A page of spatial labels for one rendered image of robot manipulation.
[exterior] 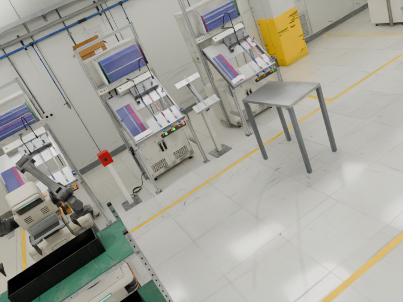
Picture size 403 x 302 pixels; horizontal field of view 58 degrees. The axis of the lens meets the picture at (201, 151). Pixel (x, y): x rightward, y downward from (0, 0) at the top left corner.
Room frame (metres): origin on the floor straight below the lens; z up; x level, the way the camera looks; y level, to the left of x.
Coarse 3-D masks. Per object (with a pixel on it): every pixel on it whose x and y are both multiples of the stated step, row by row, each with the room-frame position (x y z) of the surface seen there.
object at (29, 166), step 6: (30, 156) 2.23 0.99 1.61; (30, 162) 2.19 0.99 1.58; (18, 168) 2.19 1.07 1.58; (24, 168) 2.17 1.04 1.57; (30, 168) 2.15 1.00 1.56; (36, 168) 2.14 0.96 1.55; (36, 174) 2.11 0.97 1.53; (42, 174) 2.10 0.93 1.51; (42, 180) 2.06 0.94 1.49; (48, 180) 2.05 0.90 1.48; (48, 186) 2.02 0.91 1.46; (54, 186) 2.00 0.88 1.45; (60, 186) 1.99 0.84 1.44; (54, 192) 1.97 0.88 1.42; (60, 192) 1.96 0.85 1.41; (66, 192) 1.96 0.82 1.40; (60, 198) 1.94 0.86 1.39
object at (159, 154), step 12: (180, 132) 4.50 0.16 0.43; (132, 144) 4.32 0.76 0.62; (144, 144) 4.35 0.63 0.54; (156, 144) 4.39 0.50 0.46; (168, 144) 4.44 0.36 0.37; (180, 144) 4.48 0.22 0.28; (132, 156) 4.90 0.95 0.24; (144, 156) 4.33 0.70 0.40; (156, 156) 4.37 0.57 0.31; (168, 156) 4.42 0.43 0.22; (180, 156) 4.46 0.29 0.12; (156, 168) 4.36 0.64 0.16; (168, 168) 4.39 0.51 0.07
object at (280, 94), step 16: (272, 80) 3.85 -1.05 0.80; (256, 96) 3.60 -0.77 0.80; (272, 96) 3.42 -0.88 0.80; (288, 96) 3.25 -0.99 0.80; (304, 96) 3.15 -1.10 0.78; (320, 96) 3.23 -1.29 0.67; (288, 112) 3.09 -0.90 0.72; (256, 128) 3.67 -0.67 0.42; (304, 144) 3.08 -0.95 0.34; (304, 160) 3.08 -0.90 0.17
